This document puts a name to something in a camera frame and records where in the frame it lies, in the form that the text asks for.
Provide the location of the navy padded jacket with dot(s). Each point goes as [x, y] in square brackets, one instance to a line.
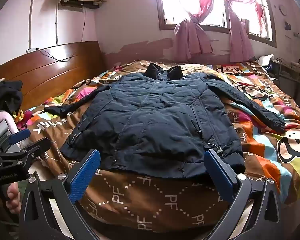
[152, 120]

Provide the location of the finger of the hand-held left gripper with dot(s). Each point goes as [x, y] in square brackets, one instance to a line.
[20, 136]
[37, 148]

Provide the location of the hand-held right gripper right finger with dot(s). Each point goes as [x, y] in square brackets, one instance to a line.
[219, 177]

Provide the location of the white power strip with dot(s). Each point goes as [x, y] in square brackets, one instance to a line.
[32, 50]

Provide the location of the wooden headboard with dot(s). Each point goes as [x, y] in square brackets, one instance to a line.
[52, 72]

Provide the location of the white chair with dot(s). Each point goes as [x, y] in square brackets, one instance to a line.
[264, 60]

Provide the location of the dark wall hook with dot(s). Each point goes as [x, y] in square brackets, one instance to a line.
[287, 25]

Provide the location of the person's left hand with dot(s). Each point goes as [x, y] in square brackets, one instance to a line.
[13, 197]

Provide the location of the cluttered desk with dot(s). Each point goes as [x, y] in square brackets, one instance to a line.
[289, 85]

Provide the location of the white wall pipe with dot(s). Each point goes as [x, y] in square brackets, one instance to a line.
[56, 25]
[30, 17]

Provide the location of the pink fluffy cloth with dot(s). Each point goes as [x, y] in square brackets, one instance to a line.
[0, 117]

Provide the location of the black cloth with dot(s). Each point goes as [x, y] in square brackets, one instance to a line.
[5, 97]

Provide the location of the wooden framed window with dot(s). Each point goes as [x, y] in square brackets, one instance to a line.
[180, 0]

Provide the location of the black wall shelf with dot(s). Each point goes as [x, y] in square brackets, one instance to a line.
[90, 5]

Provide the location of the colourful printed blanket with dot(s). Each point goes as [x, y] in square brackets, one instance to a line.
[145, 200]

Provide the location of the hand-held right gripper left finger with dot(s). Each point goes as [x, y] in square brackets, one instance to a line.
[86, 176]

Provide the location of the red hanging decoration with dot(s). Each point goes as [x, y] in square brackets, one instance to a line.
[259, 17]

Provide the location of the pink tied curtain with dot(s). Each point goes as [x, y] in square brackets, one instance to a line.
[192, 37]
[239, 40]

